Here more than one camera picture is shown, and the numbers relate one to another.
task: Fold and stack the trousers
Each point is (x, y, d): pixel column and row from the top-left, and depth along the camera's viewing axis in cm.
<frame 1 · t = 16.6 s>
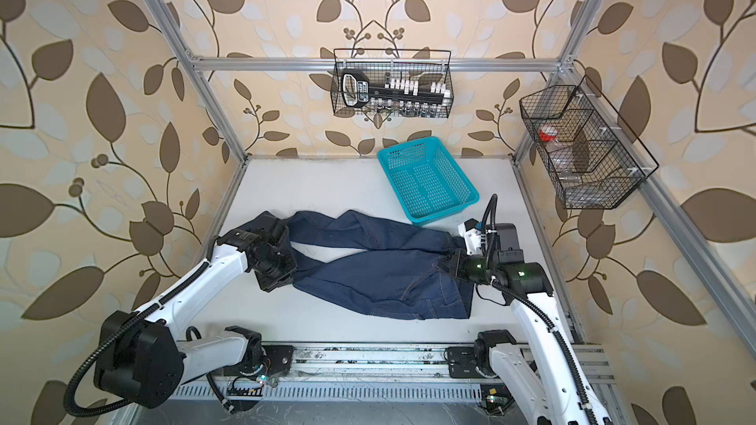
left hand: (298, 275, 81), fingers closed
right hand: (440, 267, 73), fingers closed
dark blue denim trousers: (403, 272, 88), point 3 cm above the table
teal plastic basket: (428, 184, 114), on the table

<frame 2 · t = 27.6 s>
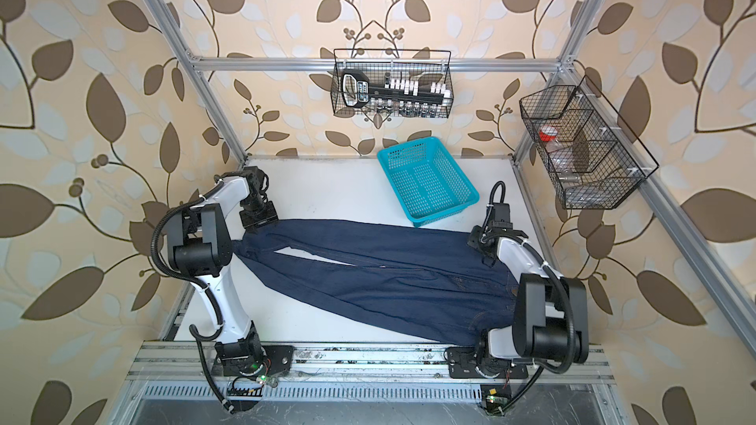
left hand: (268, 223, 97), fingers open
right hand: (479, 244, 91), fingers open
dark blue denim trousers: (424, 281, 88), point 2 cm above the table
the other named things where they were.

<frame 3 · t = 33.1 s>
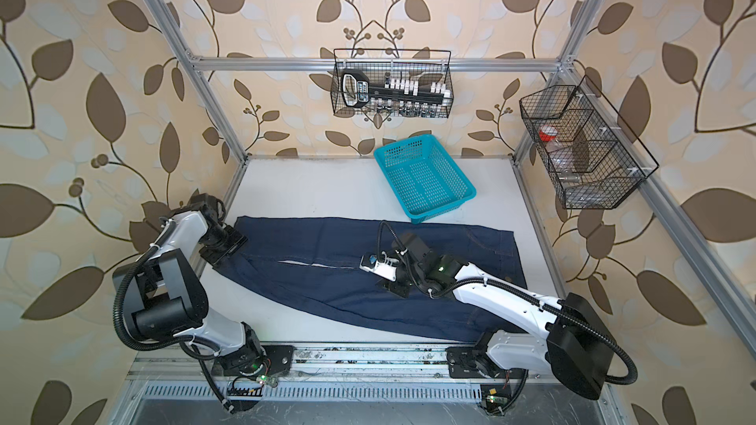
left hand: (237, 249, 87), fingers open
right hand: (380, 276, 78), fingers open
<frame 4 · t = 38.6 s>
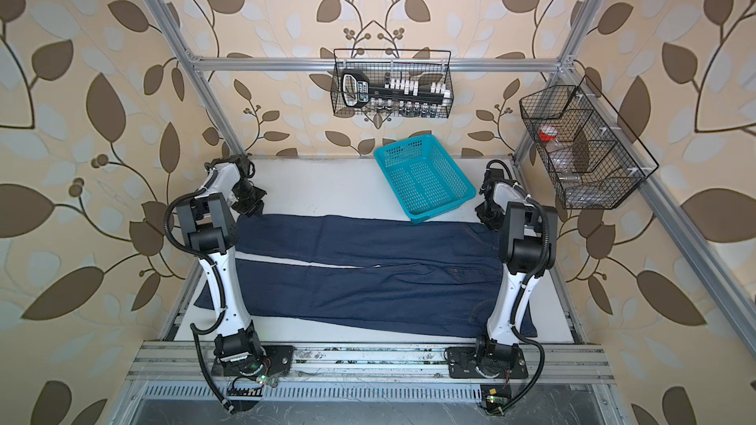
left hand: (263, 206, 102), fingers closed
right hand: (489, 226, 100), fingers closed
